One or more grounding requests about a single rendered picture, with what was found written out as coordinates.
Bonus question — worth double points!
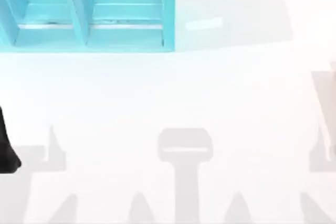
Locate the light blue rack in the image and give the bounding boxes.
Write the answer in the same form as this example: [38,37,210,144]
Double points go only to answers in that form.
[0,0,176,54]

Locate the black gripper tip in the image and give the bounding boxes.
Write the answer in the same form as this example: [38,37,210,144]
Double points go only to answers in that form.
[0,106,22,175]

